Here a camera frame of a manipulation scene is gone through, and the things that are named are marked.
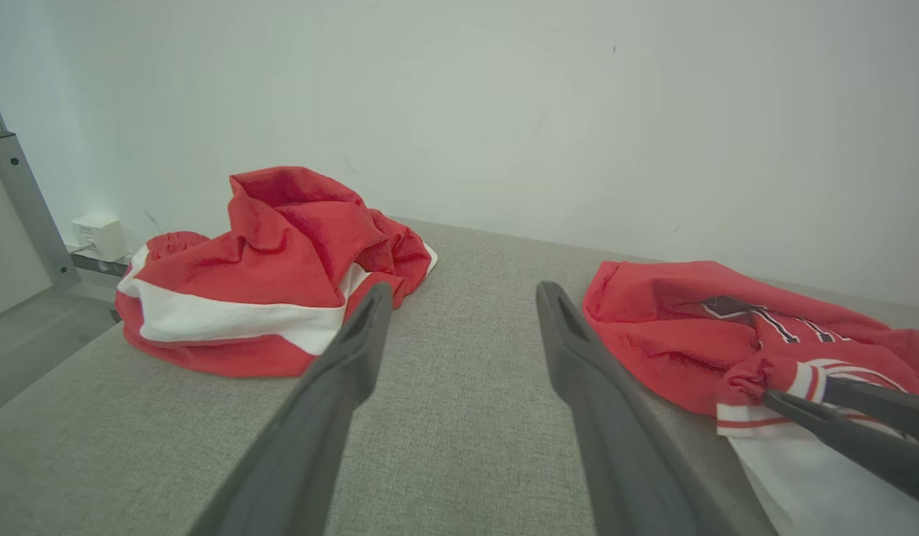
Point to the red shorts with white stripe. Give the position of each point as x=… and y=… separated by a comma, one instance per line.
x=280, y=238

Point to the white wall socket box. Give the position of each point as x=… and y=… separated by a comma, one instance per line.
x=98, y=234

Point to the red basketball jersey white sleeves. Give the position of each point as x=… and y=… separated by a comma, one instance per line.
x=652, y=335

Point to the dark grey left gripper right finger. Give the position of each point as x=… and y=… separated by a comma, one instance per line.
x=623, y=447

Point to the grey metal frame post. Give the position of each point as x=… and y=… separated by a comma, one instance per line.
x=26, y=193

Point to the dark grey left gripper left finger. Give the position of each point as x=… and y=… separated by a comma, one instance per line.
x=310, y=417

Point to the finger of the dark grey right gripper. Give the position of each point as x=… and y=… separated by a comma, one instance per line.
x=876, y=454
x=891, y=413

